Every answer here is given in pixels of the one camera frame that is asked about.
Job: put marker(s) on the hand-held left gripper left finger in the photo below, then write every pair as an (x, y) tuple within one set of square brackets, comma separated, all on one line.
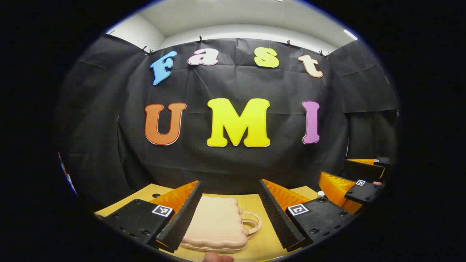
[(185, 214)]

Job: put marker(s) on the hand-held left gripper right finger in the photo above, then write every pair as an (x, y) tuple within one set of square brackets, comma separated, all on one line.
[(278, 218)]

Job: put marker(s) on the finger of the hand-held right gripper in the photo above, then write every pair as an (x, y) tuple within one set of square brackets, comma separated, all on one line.
[(364, 193), (364, 170)]

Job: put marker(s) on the beige suitcase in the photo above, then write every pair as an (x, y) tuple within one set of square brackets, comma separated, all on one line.
[(218, 225)]

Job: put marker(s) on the ceiling light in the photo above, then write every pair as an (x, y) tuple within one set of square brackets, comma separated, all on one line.
[(350, 34)]

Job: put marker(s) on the black backdrop cloth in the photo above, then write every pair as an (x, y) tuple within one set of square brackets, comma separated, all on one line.
[(236, 83)]

